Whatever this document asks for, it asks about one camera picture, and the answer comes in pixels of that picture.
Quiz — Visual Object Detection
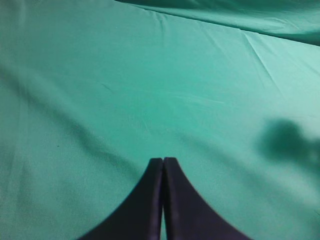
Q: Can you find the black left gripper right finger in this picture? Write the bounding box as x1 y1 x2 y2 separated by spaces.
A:
162 157 247 240

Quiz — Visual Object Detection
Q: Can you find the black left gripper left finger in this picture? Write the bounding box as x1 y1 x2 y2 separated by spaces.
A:
80 158 163 240

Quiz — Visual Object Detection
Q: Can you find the green cloth backdrop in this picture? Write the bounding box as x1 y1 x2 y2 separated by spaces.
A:
114 0 320 47

